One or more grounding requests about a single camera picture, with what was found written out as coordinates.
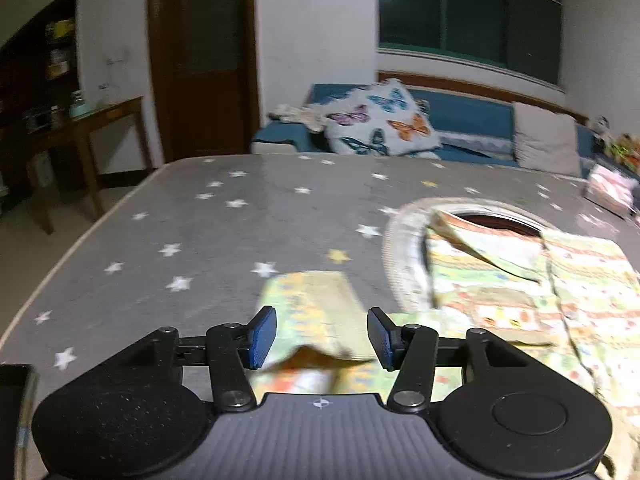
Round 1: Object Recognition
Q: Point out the wooden side table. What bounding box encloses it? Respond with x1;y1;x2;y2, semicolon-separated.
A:
26;96;154;235

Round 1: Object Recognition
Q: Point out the grey star tablecloth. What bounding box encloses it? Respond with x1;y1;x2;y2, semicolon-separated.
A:
0;152;640;480

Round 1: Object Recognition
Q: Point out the pink tissue pack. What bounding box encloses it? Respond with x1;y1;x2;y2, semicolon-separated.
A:
585;164;639;218

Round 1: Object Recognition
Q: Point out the dark bookshelf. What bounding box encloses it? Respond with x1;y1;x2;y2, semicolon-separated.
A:
1;0;80;200

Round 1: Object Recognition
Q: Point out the beige crumpled cloth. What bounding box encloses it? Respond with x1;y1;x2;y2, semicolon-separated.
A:
268;104;326;133

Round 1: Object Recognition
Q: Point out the dark wooden door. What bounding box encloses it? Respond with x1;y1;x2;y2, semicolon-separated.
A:
148;0;260;162

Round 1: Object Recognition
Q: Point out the panda plush toy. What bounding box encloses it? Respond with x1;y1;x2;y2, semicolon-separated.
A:
591;116;613;144

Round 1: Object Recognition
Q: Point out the blue sofa bench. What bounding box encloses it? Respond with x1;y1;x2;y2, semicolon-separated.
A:
250;82;601;176

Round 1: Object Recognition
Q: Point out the butterfly print pillow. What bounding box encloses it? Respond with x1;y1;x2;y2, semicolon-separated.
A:
310;79;442;156

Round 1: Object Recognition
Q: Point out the grey plain pillow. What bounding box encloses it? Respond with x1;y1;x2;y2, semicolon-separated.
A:
513;102;582;177

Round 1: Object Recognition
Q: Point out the dark window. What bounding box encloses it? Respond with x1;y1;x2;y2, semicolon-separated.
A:
378;0;562;84

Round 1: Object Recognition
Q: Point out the yellow bear plush toy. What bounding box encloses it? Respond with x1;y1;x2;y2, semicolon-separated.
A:
604;133;640;174

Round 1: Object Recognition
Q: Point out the round induction cooker inset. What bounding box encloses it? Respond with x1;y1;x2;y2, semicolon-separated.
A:
382;196;556;312

